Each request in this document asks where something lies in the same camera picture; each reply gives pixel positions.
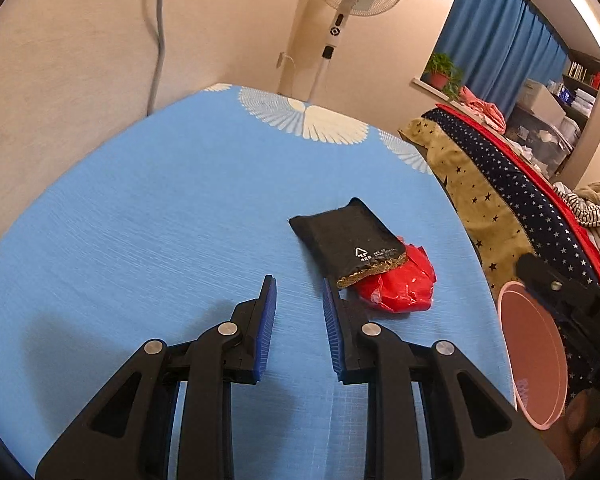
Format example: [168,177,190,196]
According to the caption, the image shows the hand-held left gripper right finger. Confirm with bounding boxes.
[321,280,566,480]

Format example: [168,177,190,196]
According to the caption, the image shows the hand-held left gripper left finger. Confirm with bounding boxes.
[35,274,278,480]

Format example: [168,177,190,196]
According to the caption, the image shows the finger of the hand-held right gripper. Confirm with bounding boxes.
[515,252,588,321]

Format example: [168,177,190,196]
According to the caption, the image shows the pink plastic bin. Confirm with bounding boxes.
[496,282,568,431]

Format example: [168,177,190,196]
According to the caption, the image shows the glossy red wrapper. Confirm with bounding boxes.
[350,235,437,316]

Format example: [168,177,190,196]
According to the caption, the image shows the black packet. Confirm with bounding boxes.
[288,197,409,291]

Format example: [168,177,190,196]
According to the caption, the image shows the navy star bed sheet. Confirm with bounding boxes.
[422,107,600,396]

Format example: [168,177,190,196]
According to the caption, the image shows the striped garment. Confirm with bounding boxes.
[552,182,600,228]

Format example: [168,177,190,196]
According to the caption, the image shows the beige plush toy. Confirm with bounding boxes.
[575,181,600,206]

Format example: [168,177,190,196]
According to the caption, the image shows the beige star bed skirt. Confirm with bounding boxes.
[399,117,536,306]

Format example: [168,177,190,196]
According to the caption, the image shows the clear storage bin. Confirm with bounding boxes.
[505,105,581,178]

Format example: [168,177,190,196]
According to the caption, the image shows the blue printed tablecloth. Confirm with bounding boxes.
[0,82,516,480]

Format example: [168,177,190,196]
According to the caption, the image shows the pink folded clothes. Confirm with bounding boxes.
[457,86,507,131]

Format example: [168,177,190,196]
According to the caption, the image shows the grey storage box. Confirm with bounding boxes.
[522,79,566,118]

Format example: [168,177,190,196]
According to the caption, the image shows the dark bookshelf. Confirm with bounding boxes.
[560,49,600,121]

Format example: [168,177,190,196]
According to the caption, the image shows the white windowsill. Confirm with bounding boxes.
[411,77,461,100]

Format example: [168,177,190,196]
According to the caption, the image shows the potted green plant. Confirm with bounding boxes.
[424,52,465,101]

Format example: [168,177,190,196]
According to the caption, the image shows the blue curtain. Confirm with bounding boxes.
[437,0,571,116]

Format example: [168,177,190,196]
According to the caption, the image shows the grey wall cable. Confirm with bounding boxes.
[144,0,172,116]

